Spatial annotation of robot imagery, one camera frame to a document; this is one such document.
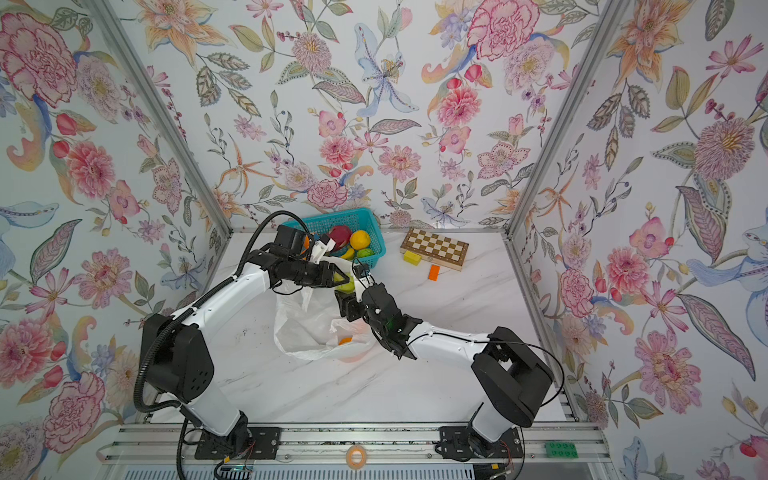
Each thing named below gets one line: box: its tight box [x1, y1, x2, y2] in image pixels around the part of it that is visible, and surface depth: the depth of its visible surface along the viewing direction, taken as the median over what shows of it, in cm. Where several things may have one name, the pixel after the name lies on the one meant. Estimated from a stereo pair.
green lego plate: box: [544, 442, 579, 459], surface depth 73 cm
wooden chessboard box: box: [400, 228, 470, 271], surface depth 115 cm
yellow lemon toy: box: [350, 230, 371, 250], surface depth 112 cm
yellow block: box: [403, 251, 421, 266], surface depth 113 cm
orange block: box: [427, 264, 441, 281], surface depth 111 cm
